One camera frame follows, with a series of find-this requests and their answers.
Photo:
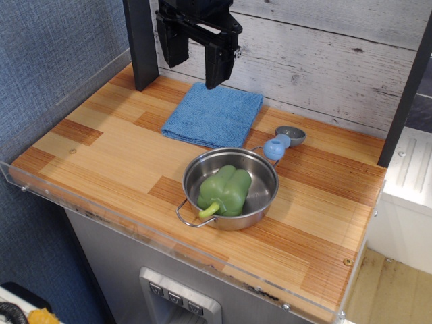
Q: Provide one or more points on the black vertical post right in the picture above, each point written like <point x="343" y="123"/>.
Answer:
<point x="412" y="84"/>

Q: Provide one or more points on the silver dispenser button panel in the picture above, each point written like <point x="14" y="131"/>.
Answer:
<point x="169" y="301"/>

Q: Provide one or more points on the small stainless steel pot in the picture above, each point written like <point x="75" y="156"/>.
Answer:
<point x="262" y="192"/>

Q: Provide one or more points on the folded blue towel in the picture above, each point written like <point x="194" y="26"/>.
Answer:
<point x="216" y="118"/>

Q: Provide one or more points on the black vertical post left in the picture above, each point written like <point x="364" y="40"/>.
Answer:
<point x="141" y="42"/>

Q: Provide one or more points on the grey scoop with blue handle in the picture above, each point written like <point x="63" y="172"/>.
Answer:
<point x="285" y="137"/>

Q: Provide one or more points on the green toy bell pepper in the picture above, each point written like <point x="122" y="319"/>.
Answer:
<point x="224" y="193"/>

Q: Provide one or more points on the yellow object bottom left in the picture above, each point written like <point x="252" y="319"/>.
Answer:
<point x="42" y="316"/>

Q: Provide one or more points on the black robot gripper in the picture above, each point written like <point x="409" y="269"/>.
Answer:
<point x="209" y="23"/>

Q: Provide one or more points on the white side cabinet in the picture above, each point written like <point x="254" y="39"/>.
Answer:
<point x="401" y="226"/>

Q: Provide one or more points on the grey toy fridge cabinet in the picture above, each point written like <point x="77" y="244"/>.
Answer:
<point x="116" y="259"/>

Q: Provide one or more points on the black vertical post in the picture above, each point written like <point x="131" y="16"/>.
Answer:
<point x="141" y="42"/>
<point x="412" y="84"/>

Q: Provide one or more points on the clear acrylic table guard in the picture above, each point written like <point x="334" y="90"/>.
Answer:
<point x="109" y="162"/>

